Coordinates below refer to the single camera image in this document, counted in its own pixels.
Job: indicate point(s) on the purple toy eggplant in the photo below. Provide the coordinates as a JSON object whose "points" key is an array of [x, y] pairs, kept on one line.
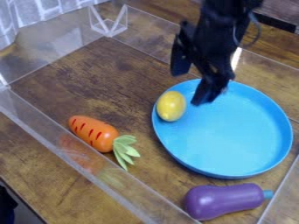
{"points": [[208, 201]]}

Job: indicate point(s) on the yellow toy lemon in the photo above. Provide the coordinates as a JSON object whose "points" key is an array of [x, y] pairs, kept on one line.
{"points": [[171, 106]]}

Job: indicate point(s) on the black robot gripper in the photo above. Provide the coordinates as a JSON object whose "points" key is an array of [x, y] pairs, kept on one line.
{"points": [[207, 43]]}

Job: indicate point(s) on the clear acrylic enclosure wall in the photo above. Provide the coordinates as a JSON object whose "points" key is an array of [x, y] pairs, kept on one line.
{"points": [[96, 63]]}

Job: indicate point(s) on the orange toy carrot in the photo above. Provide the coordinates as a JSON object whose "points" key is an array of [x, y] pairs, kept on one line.
{"points": [[101, 136]]}

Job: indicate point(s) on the grey patterned curtain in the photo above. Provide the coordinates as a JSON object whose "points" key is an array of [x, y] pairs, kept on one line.
{"points": [[19, 13]]}

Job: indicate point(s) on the blue round plastic tray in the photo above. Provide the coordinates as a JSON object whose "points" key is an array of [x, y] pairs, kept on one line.
{"points": [[230, 139]]}

